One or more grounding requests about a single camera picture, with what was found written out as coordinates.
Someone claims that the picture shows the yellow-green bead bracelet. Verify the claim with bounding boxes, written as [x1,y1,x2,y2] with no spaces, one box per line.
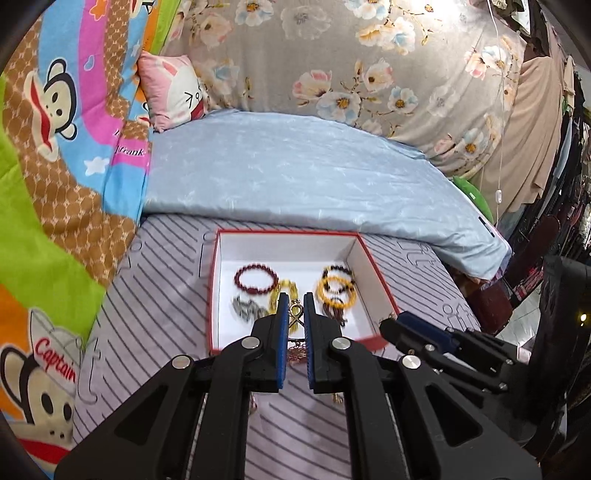
[269,278,300,315]

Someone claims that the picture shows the grey striped bed sheet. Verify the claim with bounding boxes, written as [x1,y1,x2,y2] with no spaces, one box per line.
[71,213,532,480]

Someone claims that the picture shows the dark red bead bracelet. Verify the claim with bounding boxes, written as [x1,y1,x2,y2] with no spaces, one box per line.
[234,262,280,294]

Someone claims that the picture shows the yellow bead bracelet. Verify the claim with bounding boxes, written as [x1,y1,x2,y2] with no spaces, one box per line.
[316,276,357,309]

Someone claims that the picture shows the beige hanging garment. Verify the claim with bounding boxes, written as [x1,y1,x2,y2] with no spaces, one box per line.
[480,55,575,217]

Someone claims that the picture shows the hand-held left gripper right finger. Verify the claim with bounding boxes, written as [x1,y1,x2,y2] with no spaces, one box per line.
[302,292,541,480]

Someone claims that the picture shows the light blue quilt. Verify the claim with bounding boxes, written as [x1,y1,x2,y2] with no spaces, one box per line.
[141,109,513,281]

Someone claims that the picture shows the red cardboard box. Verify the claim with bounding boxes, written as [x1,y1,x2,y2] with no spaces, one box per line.
[205,228,402,356]

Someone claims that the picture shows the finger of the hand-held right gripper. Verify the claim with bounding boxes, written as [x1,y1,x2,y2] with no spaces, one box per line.
[398,311,532,370]
[379,318,509,393]

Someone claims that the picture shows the colourful monkey printed blanket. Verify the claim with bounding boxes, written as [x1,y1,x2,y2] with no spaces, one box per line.
[0,0,185,462]

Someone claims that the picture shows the white cable with switch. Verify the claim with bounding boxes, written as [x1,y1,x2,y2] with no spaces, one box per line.
[487,0,506,222]

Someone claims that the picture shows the black and yellow bracelet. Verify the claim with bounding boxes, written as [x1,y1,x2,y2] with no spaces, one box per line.
[322,264,356,296]

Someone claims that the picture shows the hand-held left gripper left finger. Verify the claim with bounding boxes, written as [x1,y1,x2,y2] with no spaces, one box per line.
[54,292,291,480]

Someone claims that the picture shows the metal wristwatch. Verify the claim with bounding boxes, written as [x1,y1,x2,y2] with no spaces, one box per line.
[231,295,269,324]

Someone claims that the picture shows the dark wooden bed frame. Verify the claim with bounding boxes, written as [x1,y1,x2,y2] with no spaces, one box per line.
[462,277,513,333]

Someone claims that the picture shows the green plastic object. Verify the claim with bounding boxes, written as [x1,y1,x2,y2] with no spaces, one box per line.
[452,176,495,224]

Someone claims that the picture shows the pink cartoon pillow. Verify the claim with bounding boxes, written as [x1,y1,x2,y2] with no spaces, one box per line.
[137,51,208,134]

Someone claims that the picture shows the brown bead bracelet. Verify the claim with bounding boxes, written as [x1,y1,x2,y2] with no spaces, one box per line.
[321,295,349,326]

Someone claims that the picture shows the dark hanging clothes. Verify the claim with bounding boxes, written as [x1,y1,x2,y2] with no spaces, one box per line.
[545,46,591,259]

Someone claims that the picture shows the grey floral quilt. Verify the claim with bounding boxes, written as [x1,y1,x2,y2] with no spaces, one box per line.
[159,0,527,181]

